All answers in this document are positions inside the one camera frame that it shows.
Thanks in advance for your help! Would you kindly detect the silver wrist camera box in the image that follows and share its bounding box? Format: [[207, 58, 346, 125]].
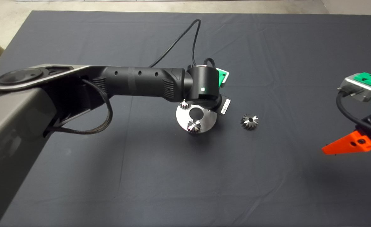
[[337, 77, 371, 103], [220, 70, 230, 88]]

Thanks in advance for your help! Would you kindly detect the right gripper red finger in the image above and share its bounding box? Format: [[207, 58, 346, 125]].
[[321, 131, 371, 155]]

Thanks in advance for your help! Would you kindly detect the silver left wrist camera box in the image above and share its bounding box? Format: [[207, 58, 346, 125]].
[[220, 70, 230, 88]]

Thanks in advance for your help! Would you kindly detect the round metal plate with pins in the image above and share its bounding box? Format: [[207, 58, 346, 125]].
[[176, 101, 218, 134]]

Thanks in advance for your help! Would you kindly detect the green left camera mount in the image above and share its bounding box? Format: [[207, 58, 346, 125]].
[[216, 69, 227, 85]]

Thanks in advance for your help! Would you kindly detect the black camera cable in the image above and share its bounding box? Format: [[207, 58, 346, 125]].
[[336, 92, 371, 137], [149, 19, 217, 69]]

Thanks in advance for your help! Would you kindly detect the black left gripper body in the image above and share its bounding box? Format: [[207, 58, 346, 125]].
[[185, 93, 232, 116]]

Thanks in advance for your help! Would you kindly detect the dark grey table cloth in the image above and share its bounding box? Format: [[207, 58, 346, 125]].
[[0, 10, 371, 227]]

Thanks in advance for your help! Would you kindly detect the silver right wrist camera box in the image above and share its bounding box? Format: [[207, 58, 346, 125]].
[[337, 77, 371, 103]]

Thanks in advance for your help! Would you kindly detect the large steel gear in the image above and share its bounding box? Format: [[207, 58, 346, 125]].
[[240, 113, 259, 131]]

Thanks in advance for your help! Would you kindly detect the black braided cable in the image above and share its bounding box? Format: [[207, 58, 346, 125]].
[[43, 79, 114, 135]]

